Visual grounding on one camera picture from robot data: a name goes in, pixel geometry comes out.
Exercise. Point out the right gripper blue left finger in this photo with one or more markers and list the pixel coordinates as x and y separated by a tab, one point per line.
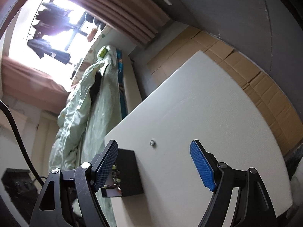
54	207

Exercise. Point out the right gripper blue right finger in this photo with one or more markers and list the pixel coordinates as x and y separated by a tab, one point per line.
253	205

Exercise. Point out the silver chain jewelry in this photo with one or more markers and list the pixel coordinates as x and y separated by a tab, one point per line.
115	175

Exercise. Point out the black jewelry box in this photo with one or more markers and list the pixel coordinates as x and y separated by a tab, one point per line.
131	184

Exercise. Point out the light green duvet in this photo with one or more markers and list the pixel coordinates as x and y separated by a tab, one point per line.
72	122

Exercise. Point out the flattened cardboard sheets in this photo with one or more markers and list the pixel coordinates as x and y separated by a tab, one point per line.
271	102

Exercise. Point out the green bed sheet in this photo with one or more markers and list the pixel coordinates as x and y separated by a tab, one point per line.
104	111

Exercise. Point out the white foam table board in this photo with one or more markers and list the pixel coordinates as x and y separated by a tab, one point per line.
198	101

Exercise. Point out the patterned pillow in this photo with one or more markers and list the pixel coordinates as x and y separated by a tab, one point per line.
90	56

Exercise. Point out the hanging dark clothes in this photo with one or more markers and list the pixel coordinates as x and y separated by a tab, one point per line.
52	20

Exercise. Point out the pink curtain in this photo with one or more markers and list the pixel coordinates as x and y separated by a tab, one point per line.
139	20

